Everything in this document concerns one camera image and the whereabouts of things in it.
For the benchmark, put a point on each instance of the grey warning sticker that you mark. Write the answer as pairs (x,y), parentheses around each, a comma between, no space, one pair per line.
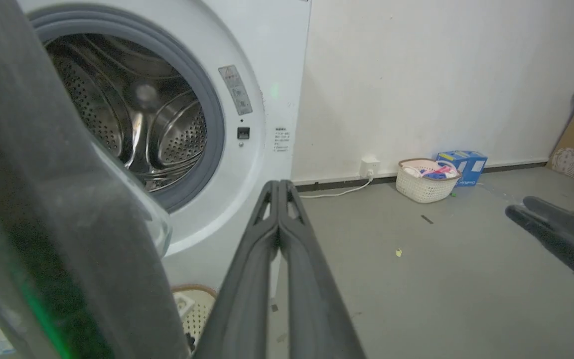
(235,89)

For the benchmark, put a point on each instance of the white front-load washing machine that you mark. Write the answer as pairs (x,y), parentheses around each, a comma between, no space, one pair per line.
(277,50)

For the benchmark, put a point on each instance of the white wall power plug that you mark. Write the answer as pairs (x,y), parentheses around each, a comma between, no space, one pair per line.
(369,166)

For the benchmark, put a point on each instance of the blue cardboard box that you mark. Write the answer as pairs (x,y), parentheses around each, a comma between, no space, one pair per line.
(471,164)

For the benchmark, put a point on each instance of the perforated steel washer drum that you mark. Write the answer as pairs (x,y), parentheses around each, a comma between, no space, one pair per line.
(162,124)

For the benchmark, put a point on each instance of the grey rubber door gasket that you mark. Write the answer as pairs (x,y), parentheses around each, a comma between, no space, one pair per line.
(213,149)

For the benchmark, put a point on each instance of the white woven laundry basket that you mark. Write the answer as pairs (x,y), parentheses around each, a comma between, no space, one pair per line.
(424,189)

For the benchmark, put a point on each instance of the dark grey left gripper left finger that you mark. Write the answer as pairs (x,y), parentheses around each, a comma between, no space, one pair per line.
(247,279)

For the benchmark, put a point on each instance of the small black text label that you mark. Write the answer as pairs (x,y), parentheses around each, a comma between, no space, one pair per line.
(281,139)

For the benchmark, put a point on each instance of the dark grey washing machine door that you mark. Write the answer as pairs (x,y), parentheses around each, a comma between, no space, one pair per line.
(28,164)

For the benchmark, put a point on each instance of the white basket with brown rim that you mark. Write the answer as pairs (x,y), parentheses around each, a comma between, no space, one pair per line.
(197,304)

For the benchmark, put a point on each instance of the colourful clothes pile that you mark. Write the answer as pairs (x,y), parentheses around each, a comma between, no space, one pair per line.
(434,172)

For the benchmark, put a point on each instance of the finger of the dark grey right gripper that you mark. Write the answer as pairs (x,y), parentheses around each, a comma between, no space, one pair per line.
(561,244)
(571,222)

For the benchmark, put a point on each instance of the black door latch socket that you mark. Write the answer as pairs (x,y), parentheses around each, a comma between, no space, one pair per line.
(243,132)

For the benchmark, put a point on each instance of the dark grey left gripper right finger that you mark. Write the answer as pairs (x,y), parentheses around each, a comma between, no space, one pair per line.
(307,289)

